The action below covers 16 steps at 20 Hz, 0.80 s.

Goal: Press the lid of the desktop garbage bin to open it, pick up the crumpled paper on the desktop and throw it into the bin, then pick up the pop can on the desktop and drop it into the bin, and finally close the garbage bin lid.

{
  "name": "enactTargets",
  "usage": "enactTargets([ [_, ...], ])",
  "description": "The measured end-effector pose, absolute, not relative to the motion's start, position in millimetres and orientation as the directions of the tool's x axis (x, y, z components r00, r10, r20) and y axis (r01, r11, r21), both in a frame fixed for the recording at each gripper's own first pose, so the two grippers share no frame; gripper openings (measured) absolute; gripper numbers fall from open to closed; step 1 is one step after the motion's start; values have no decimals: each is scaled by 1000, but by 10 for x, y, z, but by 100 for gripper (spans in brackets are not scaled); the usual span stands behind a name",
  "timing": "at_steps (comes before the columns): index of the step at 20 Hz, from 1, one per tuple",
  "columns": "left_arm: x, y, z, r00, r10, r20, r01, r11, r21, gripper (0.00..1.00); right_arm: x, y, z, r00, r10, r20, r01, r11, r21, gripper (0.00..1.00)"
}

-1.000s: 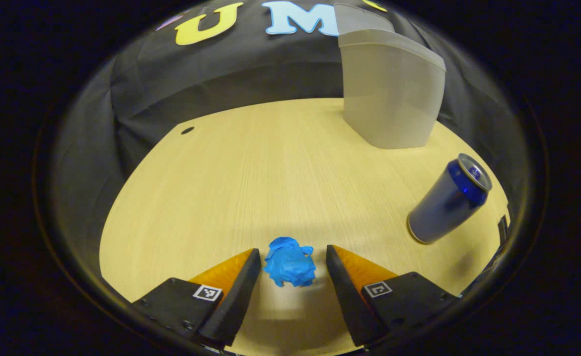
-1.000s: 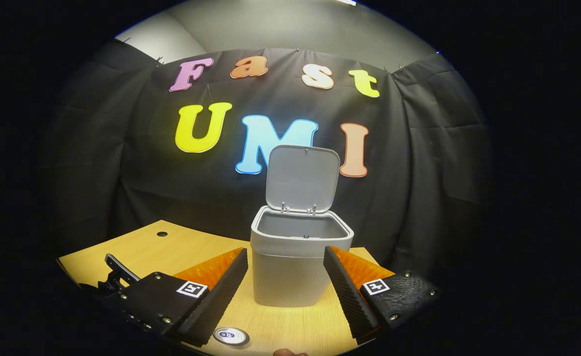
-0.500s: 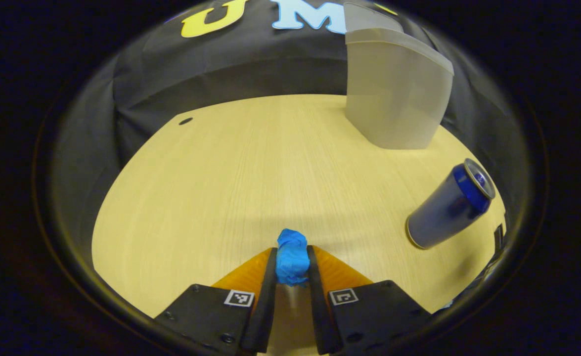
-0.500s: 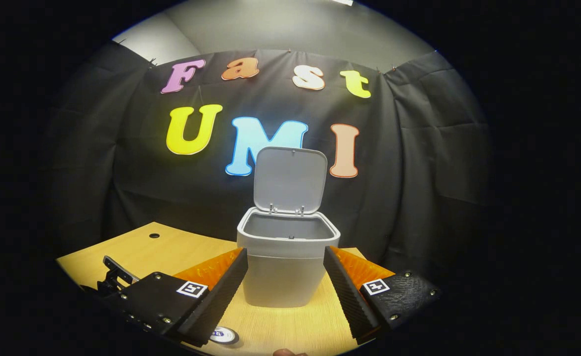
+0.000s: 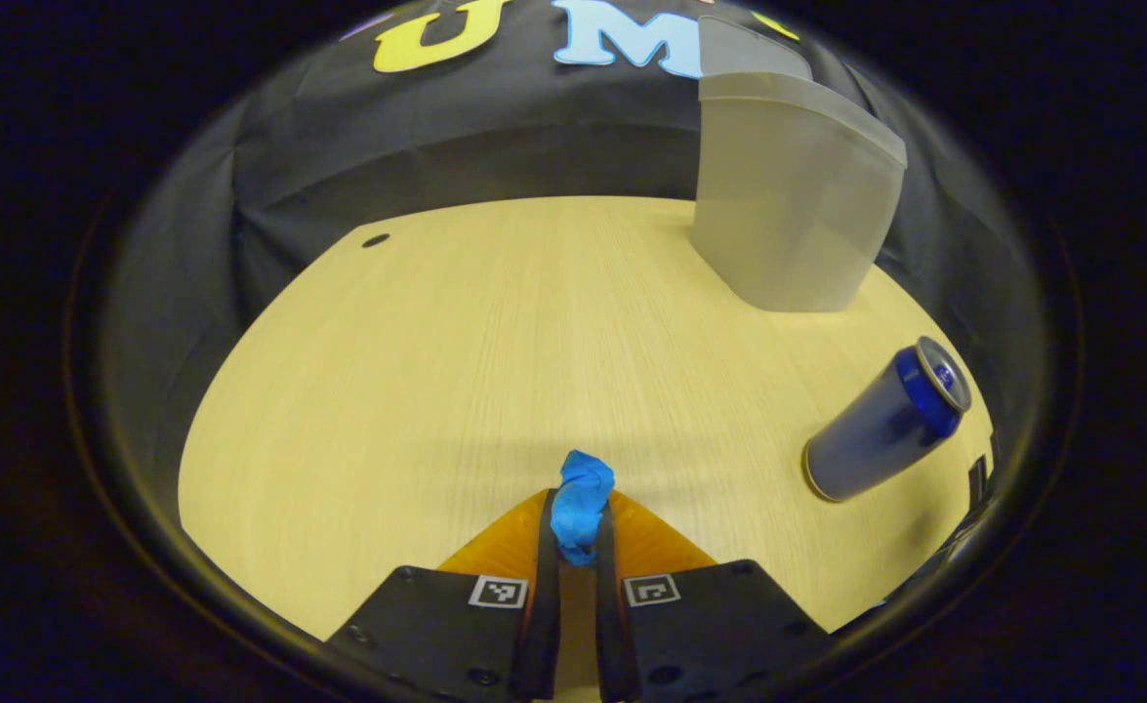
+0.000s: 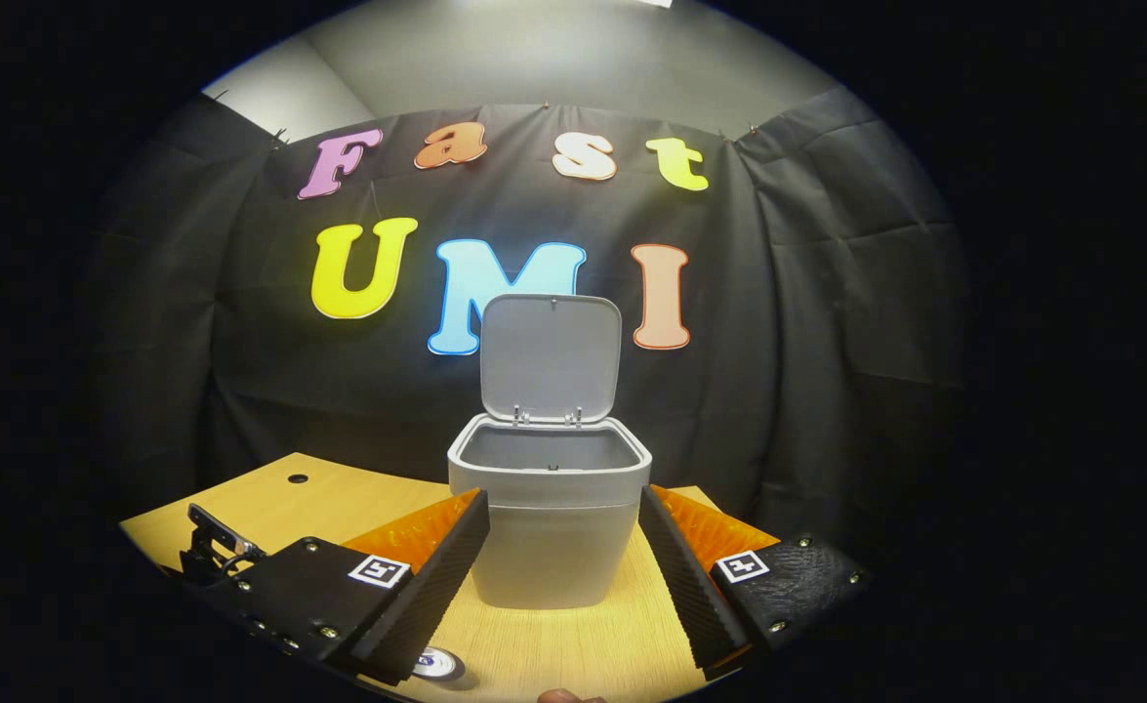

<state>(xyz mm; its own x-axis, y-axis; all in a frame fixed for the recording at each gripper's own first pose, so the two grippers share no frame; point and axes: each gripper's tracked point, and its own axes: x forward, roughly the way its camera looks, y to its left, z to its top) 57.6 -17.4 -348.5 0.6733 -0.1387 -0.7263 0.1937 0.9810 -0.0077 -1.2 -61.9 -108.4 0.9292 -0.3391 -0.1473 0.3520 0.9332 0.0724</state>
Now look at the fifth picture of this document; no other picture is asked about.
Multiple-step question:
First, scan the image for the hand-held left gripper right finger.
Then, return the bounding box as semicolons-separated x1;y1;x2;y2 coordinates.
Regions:
594;488;833;703

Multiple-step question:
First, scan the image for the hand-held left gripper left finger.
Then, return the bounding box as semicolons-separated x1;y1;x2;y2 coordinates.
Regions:
324;488;562;703

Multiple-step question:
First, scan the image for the blue pop can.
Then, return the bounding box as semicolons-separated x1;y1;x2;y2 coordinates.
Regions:
803;336;973;504

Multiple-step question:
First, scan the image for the blue paper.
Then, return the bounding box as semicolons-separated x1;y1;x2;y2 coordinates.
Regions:
549;450;617;567

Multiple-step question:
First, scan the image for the white desktop garbage bin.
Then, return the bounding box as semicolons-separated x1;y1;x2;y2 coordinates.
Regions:
690;15;908;313

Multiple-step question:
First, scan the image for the black backdrop cloth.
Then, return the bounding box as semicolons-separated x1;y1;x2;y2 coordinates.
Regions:
104;0;1043;518

